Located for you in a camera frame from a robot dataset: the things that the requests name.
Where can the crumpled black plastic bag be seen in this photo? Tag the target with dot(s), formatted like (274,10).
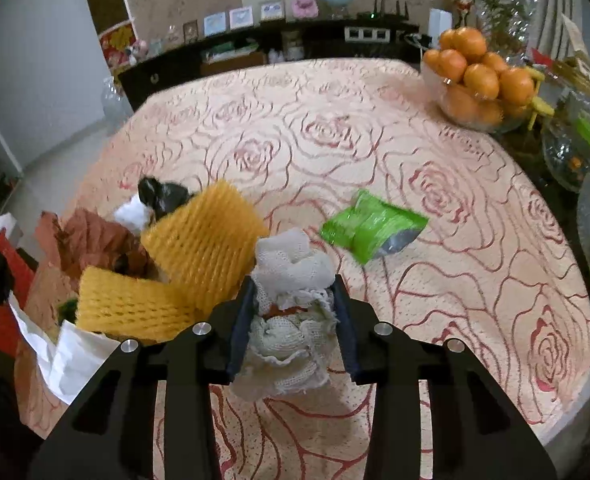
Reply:
(162,197)

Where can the black router with antennas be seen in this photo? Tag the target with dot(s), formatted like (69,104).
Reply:
(382,14)

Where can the pink piggy figurine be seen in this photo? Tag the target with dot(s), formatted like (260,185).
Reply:
(305,2)

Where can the clear glass floor vase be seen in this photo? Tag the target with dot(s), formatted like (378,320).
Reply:
(115,105)

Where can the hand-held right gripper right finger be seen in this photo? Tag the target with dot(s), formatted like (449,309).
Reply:
(344,320)

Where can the black sideboard cabinet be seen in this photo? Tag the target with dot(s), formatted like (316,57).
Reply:
(175,67)

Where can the small yellow foam fruit net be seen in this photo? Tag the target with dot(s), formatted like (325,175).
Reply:
(125,305)

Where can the large yellow foam fruit net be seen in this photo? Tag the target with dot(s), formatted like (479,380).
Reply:
(202,245)

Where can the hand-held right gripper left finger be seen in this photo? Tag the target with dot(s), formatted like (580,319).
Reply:
(241,320)

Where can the green snack wrapper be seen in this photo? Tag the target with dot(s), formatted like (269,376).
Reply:
(370,225)

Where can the crystal vase with plant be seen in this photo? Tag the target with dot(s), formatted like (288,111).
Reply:
(505,15)

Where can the glass fruit bowl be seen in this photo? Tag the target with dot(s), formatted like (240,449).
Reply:
(467,115)

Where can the white socket panel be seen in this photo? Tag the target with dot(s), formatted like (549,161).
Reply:
(367,33)

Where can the white tissue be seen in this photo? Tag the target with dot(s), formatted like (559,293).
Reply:
(131,215)

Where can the white paper sheet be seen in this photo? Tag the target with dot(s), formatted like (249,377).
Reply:
(70,360)

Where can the white foam fruit net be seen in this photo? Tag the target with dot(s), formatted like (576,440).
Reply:
(285,270)

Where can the glass bowl of oranges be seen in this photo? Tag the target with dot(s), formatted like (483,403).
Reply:
(480,80)

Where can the rose print tablecloth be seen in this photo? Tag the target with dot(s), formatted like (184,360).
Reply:
(325,160)

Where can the red floral box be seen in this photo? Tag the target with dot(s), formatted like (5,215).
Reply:
(117,42)

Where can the wide glass bowl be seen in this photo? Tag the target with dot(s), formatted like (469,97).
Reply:
(570,155)

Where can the crumpled brown paper bag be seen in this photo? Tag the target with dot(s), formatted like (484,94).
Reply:
(100,242)

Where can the small ornament figurine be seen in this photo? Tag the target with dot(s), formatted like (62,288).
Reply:
(462,2)

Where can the small dark picture frame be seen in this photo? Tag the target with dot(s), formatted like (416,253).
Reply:
(191,30)

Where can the white picture frame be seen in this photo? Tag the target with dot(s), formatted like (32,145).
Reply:
(241,18)
(273,11)
(215,24)

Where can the white box device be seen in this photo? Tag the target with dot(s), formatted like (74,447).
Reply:
(440,27)

